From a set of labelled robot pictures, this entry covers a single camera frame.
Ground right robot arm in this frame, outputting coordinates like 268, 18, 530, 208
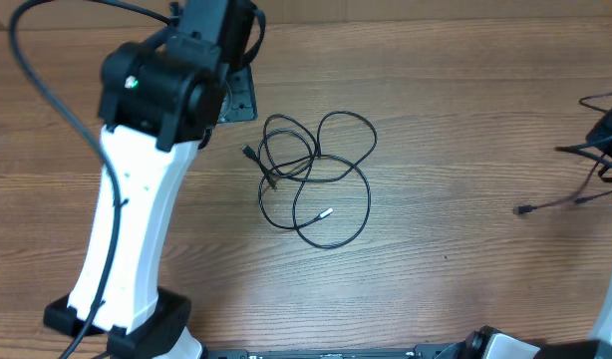
438, 108, 612, 359

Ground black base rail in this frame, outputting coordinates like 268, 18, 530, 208
204, 342, 463, 359

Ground black cable black plugs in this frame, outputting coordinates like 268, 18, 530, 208
512, 92, 612, 216

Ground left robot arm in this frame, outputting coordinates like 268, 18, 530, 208
43, 1, 265, 358

